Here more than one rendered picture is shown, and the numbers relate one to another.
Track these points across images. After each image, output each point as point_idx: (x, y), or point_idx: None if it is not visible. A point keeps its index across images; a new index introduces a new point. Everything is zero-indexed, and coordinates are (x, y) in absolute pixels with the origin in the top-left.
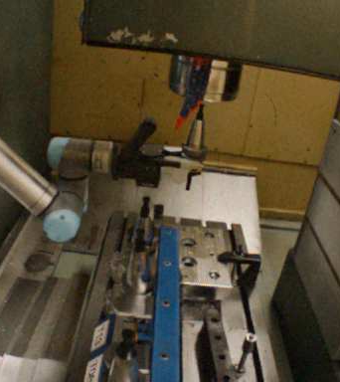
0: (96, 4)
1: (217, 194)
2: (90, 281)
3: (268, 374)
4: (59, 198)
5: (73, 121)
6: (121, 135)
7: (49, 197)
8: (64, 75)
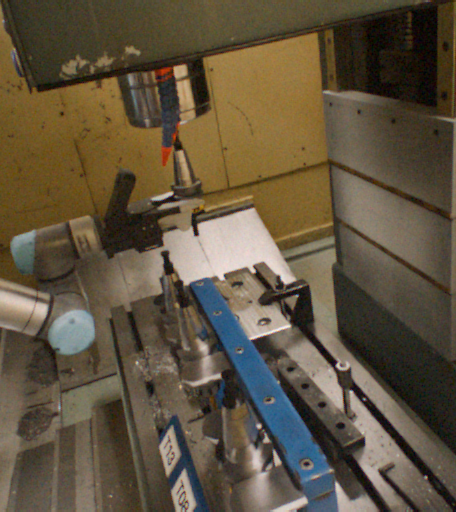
0: (30, 35)
1: (219, 244)
2: (123, 399)
3: (385, 406)
4: (56, 301)
5: (3, 228)
6: None
7: (44, 305)
8: None
